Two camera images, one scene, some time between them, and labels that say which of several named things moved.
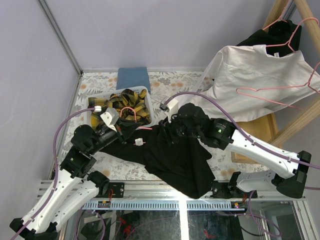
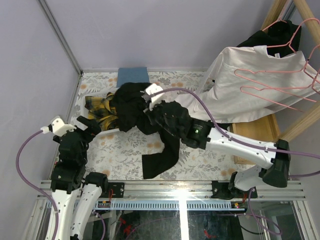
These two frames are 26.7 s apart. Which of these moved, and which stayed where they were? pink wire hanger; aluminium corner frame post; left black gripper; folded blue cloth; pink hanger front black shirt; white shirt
Moved: pink wire hanger; pink hanger front black shirt; left black gripper
Stayed: white shirt; aluminium corner frame post; folded blue cloth
